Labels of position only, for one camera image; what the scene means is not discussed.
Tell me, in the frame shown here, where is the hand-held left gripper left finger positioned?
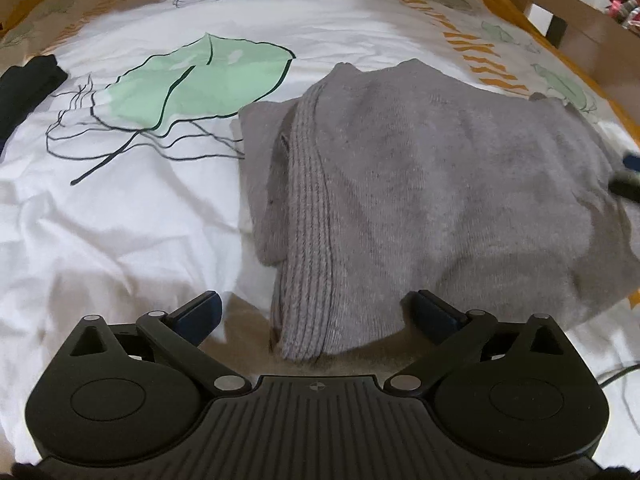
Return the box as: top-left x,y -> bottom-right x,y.
70,290 -> 252,399

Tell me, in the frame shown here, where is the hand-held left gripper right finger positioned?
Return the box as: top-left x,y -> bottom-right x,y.
385,290 -> 564,397

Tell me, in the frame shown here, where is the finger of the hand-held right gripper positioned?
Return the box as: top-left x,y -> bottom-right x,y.
607,150 -> 640,199

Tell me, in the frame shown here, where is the grey knit sweater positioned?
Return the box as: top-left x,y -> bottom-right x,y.
237,58 -> 640,364

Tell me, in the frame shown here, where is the white leaf print duvet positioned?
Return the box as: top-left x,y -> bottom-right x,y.
0,0 -> 640,466

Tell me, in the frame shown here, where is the colourful clutter pile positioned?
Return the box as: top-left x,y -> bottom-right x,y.
602,0 -> 640,37

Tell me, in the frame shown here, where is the black folded garment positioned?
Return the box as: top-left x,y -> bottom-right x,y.
0,54 -> 69,142

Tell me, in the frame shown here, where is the black cable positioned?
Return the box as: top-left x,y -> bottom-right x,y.
597,362 -> 640,413

